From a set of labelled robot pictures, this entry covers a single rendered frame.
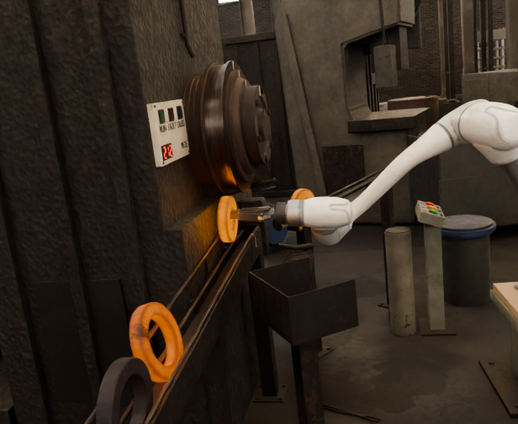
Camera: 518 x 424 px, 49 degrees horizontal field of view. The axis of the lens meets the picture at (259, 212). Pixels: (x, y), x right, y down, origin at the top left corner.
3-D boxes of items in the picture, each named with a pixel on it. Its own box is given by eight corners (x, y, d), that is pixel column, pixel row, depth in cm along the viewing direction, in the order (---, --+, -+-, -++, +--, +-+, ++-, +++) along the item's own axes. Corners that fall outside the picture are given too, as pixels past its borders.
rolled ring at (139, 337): (167, 395, 128) (155, 399, 129) (192, 351, 146) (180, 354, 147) (130, 326, 124) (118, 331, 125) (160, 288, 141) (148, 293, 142)
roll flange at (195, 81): (186, 209, 192) (165, 65, 181) (221, 182, 236) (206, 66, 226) (214, 206, 189) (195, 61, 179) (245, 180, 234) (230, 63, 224)
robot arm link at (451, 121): (427, 118, 191) (447, 119, 178) (472, 89, 192) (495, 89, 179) (444, 151, 195) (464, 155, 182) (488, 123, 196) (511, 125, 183)
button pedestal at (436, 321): (421, 338, 270) (414, 212, 256) (418, 317, 293) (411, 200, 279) (457, 337, 266) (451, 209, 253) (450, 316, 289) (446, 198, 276)
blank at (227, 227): (214, 205, 184) (224, 205, 183) (225, 190, 198) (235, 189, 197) (220, 249, 189) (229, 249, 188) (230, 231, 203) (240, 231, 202)
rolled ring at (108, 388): (142, 339, 118) (128, 340, 118) (103, 397, 101) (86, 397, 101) (159, 413, 124) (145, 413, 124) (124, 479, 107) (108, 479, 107)
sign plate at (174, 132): (155, 166, 165) (145, 104, 161) (184, 154, 190) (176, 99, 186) (163, 166, 164) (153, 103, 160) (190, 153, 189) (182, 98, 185)
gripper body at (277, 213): (286, 227, 185) (258, 227, 187) (289, 220, 194) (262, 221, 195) (284, 204, 184) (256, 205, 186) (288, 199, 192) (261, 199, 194)
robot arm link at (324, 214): (302, 223, 181) (307, 235, 193) (351, 222, 178) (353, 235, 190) (303, 191, 185) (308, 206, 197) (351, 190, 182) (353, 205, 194)
